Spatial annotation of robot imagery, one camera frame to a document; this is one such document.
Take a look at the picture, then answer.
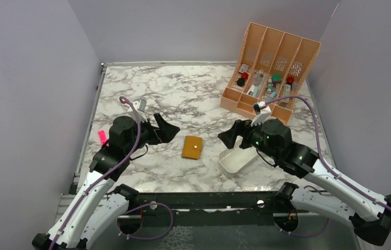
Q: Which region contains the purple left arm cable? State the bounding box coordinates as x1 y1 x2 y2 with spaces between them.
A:
47 96 143 250

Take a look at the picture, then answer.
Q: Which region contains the green round cap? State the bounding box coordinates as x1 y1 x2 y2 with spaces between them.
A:
272 74 282 83

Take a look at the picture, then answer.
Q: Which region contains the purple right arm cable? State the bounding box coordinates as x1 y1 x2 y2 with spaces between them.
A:
264 95 391 232

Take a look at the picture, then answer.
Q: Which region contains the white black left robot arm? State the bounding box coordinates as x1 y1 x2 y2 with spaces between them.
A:
32 113 180 249

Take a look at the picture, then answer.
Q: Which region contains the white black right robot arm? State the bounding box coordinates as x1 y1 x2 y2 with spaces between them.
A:
218 118 391 246

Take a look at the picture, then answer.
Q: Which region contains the yellow leather card holder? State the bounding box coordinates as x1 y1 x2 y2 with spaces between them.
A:
182 135 203 160

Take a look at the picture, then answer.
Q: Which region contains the black round cap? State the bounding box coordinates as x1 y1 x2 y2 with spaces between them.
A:
236 78 246 87

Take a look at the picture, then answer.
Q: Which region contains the black mounting rail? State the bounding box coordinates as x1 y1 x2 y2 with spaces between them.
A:
105 191 310 229

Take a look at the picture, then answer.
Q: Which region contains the white plastic tray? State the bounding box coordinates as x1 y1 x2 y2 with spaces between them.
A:
217 137 258 178

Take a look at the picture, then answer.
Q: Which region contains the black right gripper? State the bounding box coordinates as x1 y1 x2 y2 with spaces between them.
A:
218 115 280 161

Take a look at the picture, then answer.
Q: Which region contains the red round cap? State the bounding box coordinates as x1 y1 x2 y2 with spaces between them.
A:
241 72 249 80

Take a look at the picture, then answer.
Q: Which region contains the pink highlighter marker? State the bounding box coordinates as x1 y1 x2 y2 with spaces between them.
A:
98 130 107 146

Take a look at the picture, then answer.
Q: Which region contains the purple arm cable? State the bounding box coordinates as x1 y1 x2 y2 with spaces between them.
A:
264 95 391 232
47 96 143 250

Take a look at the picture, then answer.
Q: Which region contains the white red tube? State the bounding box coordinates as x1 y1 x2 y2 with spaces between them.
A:
282 84 292 97

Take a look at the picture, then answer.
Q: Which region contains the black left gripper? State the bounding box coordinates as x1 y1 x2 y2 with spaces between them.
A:
125 113 180 156

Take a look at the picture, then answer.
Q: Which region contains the peach desk organizer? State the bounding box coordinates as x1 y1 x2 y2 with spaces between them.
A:
220 22 321 124

